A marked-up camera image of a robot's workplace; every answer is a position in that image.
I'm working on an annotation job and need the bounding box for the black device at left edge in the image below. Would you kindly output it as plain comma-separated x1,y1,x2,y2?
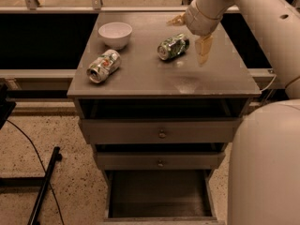
0,83,16,129

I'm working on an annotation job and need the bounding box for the black metal stand leg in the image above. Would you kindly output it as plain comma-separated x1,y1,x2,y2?
27,146,62,225

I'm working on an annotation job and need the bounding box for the crushed red white can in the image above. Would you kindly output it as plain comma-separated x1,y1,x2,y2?
86,50,121,83

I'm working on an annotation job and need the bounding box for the bottom open grey drawer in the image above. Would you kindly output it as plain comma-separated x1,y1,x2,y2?
101,170,225,225

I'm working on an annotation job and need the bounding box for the black cable on floor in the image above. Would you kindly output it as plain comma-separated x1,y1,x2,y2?
6,119,66,225

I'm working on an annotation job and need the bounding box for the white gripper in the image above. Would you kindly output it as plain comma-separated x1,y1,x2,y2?
167,0,223,66

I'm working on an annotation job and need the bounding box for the green soda can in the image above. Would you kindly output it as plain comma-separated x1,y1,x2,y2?
157,33,189,61

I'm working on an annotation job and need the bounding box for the top grey drawer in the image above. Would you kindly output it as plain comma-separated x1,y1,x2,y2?
79,119,241,144

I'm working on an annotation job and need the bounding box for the white cable at right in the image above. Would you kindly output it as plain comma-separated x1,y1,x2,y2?
260,74,278,93

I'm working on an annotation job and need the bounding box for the grey wooden drawer cabinet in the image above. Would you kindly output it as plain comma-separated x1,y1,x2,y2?
67,11,262,225

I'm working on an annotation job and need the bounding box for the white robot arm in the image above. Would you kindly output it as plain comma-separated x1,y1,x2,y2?
172,0,300,225

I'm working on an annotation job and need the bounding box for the middle grey drawer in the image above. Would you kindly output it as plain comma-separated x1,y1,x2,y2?
95,152,225,171

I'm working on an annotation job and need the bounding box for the white ceramic bowl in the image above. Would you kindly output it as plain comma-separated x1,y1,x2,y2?
98,22,132,50

